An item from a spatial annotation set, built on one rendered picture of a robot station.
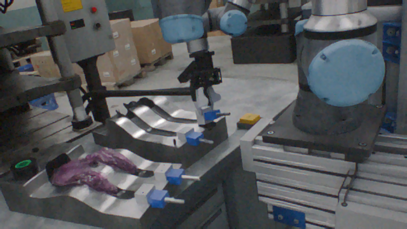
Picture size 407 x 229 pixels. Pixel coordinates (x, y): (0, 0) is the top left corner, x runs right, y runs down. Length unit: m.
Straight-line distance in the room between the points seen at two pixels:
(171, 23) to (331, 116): 0.37
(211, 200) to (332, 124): 0.67
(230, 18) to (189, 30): 0.44
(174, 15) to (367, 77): 0.32
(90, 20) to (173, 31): 1.34
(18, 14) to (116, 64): 4.04
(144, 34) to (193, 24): 5.19
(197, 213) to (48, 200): 0.49
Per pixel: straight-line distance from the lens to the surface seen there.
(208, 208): 1.31
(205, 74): 1.15
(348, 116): 0.78
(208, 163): 1.18
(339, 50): 0.57
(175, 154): 1.15
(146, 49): 5.83
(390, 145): 0.87
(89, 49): 1.91
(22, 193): 1.16
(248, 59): 5.36
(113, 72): 5.11
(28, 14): 8.85
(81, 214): 1.04
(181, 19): 0.60
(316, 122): 0.77
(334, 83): 0.59
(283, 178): 0.88
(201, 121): 1.22
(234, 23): 1.04
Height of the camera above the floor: 1.39
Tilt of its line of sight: 22 degrees down
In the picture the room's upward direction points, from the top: 10 degrees counter-clockwise
